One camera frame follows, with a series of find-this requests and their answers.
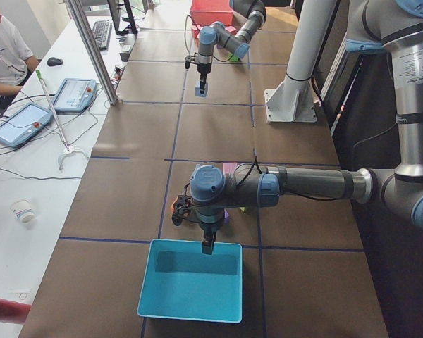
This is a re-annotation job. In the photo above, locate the monitor stand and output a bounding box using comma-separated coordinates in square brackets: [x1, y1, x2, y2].
[107, 0, 137, 36]

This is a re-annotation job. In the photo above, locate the blue plastic bin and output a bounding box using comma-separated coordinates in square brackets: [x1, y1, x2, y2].
[137, 239, 243, 323]

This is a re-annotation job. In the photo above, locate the purple block left side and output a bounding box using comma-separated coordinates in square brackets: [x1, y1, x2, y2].
[224, 209, 231, 225]

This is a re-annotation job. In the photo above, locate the reacher grabber stick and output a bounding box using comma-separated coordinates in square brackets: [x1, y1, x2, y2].
[35, 70, 89, 171]

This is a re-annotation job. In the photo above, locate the aluminium frame post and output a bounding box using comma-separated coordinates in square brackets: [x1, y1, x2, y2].
[65, 0, 118, 106]

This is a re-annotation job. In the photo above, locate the magenta block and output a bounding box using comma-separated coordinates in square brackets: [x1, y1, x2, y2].
[226, 25, 237, 35]

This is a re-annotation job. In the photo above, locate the black computer mouse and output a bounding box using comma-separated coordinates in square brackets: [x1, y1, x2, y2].
[47, 57, 63, 67]

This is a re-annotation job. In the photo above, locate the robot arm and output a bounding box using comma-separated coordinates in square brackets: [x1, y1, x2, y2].
[190, 1, 266, 97]
[172, 1, 423, 255]

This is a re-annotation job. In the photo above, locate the near teach pendant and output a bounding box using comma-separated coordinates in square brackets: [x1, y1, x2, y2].
[0, 103, 52, 147]

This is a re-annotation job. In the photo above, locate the paper cup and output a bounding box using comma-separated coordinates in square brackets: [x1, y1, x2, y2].
[10, 199, 35, 223]

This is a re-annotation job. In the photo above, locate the pink block left side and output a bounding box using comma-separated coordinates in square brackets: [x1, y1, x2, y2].
[223, 162, 238, 175]

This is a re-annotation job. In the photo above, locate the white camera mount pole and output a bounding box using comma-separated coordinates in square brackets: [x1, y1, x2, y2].
[264, 0, 337, 123]

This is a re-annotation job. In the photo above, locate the black keyboard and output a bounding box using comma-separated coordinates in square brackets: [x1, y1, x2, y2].
[92, 19, 111, 51]

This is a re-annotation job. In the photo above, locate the red bottle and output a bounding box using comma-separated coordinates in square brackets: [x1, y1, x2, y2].
[0, 299, 31, 324]

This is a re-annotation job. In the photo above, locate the person in white shirt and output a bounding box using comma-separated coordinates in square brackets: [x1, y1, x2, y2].
[0, 12, 39, 111]

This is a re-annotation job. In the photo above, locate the far teach pendant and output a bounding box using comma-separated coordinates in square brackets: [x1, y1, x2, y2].
[52, 78, 97, 115]

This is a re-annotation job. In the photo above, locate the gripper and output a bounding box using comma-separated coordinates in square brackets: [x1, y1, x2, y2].
[197, 63, 212, 93]
[201, 223, 219, 255]

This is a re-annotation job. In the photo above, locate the teach pendant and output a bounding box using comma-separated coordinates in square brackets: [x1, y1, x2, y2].
[0, 103, 52, 147]
[52, 78, 97, 115]

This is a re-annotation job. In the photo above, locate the red plastic bin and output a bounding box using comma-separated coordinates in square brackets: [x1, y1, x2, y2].
[190, 0, 233, 26]

